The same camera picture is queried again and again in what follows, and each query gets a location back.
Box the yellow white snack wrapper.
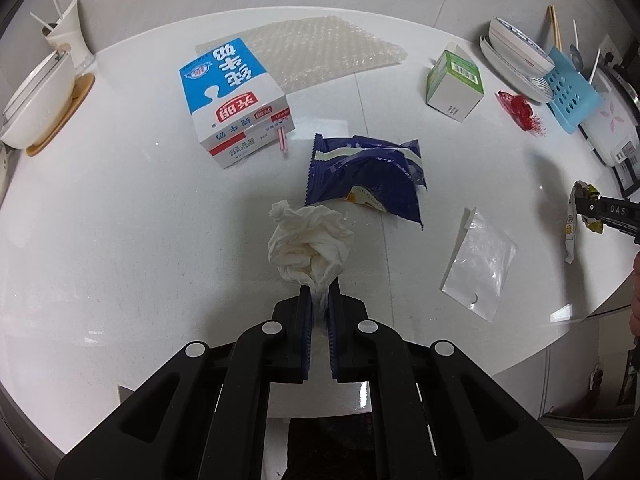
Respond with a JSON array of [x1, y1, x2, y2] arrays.
[[564, 181, 604, 264]]

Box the white tissue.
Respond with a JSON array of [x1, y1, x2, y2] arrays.
[[268, 200, 355, 320]]

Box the person's right hand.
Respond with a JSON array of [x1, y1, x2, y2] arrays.
[[629, 252, 640, 337]]

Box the light blue plastic basket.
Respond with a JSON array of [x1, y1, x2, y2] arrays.
[[544, 47, 603, 133]]

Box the blue snack wrapper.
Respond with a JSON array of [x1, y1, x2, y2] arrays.
[[305, 133, 427, 224]]

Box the clear plastic pouch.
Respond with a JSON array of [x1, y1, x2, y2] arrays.
[[440, 208, 518, 322]]

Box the red mesh net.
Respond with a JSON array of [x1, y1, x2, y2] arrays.
[[496, 91, 544, 136]]

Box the wooden chopsticks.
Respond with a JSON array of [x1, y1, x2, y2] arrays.
[[547, 4, 563, 51]]

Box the striped ceramic plate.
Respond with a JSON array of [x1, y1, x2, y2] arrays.
[[478, 36, 553, 104]]

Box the white ceramic bowl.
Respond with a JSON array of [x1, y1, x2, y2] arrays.
[[488, 16, 555, 78]]

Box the blue white milk carton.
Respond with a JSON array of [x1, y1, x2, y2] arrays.
[[179, 37, 295, 168]]

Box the green white carton box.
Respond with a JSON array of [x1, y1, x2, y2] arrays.
[[425, 42, 485, 122]]

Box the bubble wrap sheet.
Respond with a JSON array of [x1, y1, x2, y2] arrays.
[[180, 15, 407, 100]]

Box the wooden coaster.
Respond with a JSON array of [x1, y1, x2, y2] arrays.
[[25, 73, 96, 157]]

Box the large white bowl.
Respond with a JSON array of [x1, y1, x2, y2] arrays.
[[1, 51, 76, 150]]

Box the white utensil holder cup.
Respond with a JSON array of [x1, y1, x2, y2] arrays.
[[29, 0, 96, 75]]

